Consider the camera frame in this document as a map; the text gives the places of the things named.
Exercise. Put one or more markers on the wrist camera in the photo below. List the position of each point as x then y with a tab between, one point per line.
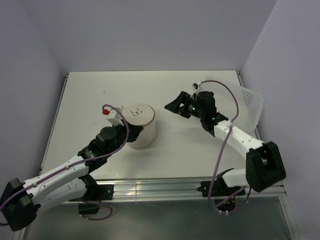
113	116
197	86

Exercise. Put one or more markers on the aluminium rail frame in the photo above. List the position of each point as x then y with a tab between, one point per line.
155	189

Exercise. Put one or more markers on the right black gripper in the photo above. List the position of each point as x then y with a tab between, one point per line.
184	98

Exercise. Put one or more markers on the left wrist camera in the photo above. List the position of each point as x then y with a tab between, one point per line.
113	116

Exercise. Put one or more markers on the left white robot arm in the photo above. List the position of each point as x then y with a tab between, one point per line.
22	201

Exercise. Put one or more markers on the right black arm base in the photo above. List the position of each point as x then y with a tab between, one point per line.
215	190

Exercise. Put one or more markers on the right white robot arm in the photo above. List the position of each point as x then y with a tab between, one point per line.
264	166

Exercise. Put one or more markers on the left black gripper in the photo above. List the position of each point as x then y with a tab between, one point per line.
135	129

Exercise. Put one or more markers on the clear plastic perforated basket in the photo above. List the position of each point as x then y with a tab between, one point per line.
247	104

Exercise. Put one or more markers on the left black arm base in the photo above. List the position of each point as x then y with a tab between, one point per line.
91	202

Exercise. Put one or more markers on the white mesh laundry bag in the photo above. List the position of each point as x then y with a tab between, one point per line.
141	114

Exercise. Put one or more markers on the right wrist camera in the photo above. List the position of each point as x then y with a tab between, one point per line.
197	86

